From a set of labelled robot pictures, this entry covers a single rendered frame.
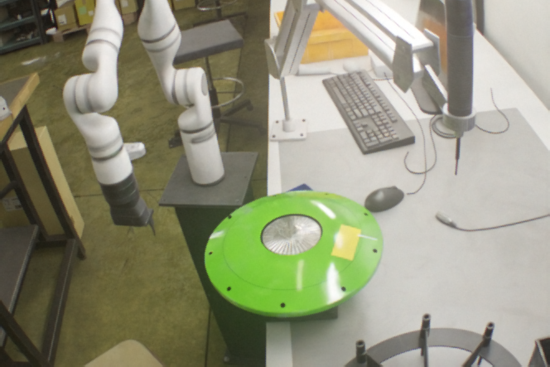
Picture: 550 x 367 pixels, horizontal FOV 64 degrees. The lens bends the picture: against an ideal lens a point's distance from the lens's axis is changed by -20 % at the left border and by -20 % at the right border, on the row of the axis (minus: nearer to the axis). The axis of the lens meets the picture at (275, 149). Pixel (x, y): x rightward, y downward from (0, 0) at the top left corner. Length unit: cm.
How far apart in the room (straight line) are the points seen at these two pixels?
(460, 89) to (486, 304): 49
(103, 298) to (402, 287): 173
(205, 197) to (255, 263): 59
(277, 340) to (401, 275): 28
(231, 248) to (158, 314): 144
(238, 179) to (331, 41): 65
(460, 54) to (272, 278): 46
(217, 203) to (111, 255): 138
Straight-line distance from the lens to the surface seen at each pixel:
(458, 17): 62
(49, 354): 217
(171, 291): 239
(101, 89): 86
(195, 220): 150
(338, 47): 189
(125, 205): 99
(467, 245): 112
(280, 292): 83
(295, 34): 117
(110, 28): 95
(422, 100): 160
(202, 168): 143
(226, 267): 89
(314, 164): 136
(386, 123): 146
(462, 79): 66
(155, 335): 224
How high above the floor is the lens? 169
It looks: 33 degrees down
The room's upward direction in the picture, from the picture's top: 9 degrees counter-clockwise
